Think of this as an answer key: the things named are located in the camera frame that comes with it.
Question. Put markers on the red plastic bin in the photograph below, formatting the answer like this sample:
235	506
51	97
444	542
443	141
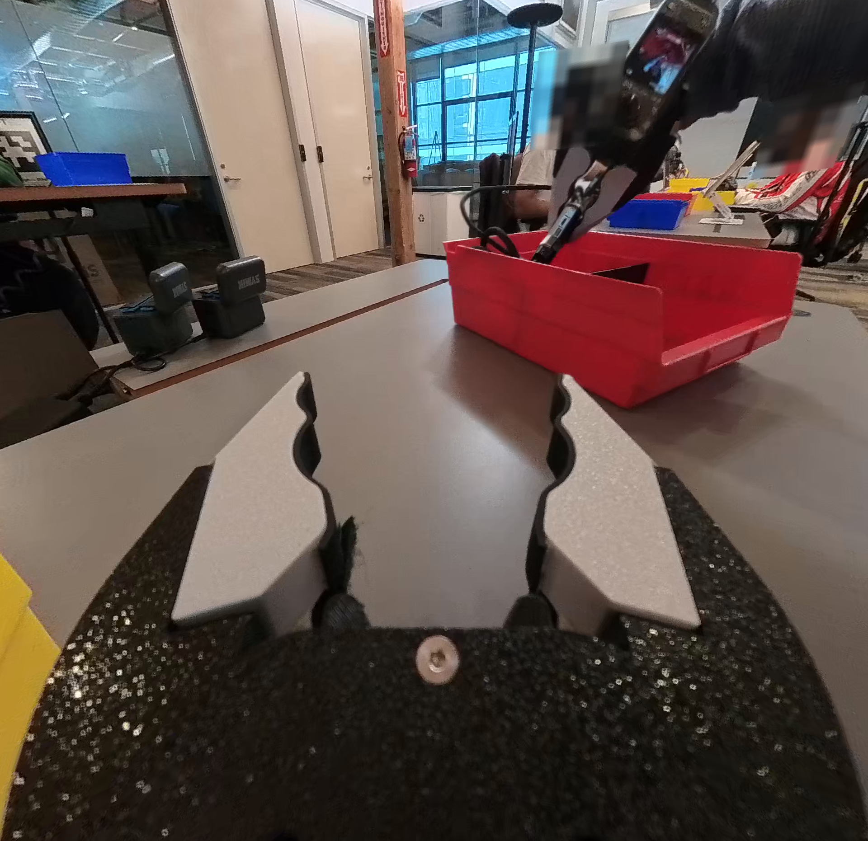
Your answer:
542	326

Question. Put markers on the white recycling bin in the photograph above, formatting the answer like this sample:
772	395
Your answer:
434	224

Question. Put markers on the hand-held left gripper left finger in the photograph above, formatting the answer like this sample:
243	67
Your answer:
258	515

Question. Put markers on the wooden post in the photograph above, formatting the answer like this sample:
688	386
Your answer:
393	177

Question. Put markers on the yellow plastic bin stack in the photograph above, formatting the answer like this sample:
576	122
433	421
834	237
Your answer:
20	651

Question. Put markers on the brown wooden desk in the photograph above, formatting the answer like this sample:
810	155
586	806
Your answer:
102	190

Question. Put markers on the framed black white marker poster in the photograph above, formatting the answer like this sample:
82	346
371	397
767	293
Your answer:
20	149

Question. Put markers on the red fire extinguisher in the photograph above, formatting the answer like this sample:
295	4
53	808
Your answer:
409	153

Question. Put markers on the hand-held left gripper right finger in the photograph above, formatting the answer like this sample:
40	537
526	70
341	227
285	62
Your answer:
610	515

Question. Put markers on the white door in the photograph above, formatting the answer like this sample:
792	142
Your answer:
339	143
237	143

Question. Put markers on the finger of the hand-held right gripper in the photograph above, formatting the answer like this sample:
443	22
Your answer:
614	197
568	183

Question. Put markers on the blue plastic bin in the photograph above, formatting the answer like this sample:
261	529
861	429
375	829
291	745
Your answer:
81	170
647	215

